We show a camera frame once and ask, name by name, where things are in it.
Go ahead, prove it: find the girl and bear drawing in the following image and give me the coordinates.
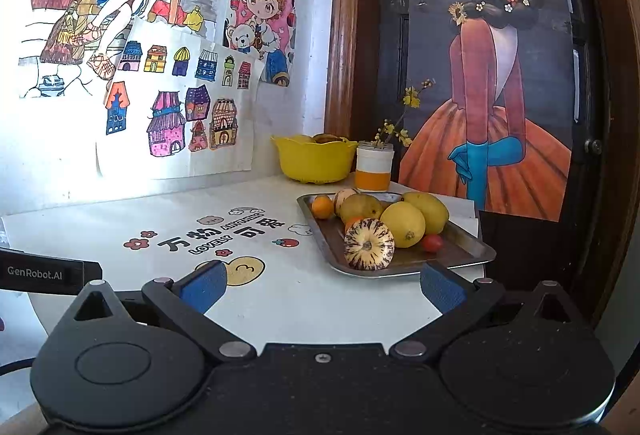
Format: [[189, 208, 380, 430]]
[[222, 0, 304, 89]]

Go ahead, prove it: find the wall poster with orange dress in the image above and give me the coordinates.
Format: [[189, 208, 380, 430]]
[[377, 0, 577, 222]]

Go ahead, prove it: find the black cable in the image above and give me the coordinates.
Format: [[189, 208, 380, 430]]
[[0, 357, 35, 376]]

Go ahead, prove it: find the metal tray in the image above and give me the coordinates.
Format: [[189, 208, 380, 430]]
[[296, 192, 497, 278]]

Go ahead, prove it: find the printed white tablecloth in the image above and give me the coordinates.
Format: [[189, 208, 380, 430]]
[[0, 175, 485, 346]]

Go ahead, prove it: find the wooden door frame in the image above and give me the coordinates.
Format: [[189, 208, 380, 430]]
[[324, 0, 640, 331]]

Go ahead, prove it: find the large striped pepino melon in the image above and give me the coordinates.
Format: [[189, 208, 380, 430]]
[[343, 218, 396, 271]]

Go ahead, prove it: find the yellow plastic bowl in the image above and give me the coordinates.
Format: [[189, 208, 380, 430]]
[[271, 134, 360, 186]]

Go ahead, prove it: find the small striped pepino melon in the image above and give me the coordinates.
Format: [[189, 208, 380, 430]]
[[334, 188, 360, 216]]

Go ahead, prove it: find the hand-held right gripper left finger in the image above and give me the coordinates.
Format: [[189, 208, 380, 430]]
[[72, 260, 258, 362]]

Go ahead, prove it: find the yellow flower twig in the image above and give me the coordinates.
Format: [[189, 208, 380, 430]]
[[372, 79, 435, 149]]

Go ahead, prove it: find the dark door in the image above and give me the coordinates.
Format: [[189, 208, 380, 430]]
[[377, 0, 607, 316]]

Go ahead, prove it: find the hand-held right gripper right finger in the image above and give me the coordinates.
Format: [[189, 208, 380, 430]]
[[390, 260, 576, 361]]

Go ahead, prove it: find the yellow mango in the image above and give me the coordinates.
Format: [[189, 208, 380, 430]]
[[401, 191, 450, 236]]

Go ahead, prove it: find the white and orange cup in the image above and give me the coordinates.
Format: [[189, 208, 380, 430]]
[[355, 141, 395, 192]]

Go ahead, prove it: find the colourful houses drawing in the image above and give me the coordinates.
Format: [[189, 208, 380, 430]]
[[95, 18, 262, 181]]

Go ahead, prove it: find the yellow lemon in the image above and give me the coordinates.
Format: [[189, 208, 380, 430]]
[[380, 201, 427, 249]]

